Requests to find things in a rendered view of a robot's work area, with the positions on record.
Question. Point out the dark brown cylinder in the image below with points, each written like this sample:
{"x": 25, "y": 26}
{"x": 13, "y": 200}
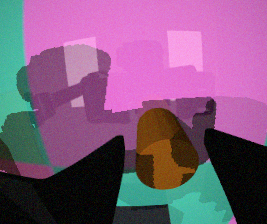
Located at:
{"x": 165, "y": 157}

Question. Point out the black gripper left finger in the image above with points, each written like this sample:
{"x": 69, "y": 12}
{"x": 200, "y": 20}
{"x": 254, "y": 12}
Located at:
{"x": 84, "y": 193}

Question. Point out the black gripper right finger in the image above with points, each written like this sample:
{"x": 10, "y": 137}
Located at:
{"x": 241, "y": 166}

